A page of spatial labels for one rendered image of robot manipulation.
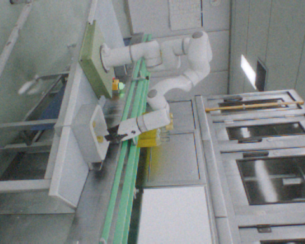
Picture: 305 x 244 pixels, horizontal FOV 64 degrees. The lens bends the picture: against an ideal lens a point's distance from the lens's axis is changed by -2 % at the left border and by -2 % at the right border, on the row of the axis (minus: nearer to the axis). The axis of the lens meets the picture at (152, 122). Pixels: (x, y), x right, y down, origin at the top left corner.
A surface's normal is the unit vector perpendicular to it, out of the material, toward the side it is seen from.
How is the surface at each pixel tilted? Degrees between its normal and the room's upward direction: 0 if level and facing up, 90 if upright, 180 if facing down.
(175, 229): 90
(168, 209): 90
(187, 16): 90
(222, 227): 90
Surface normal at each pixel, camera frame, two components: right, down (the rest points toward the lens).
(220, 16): -0.05, 0.58
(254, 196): -0.14, -0.81
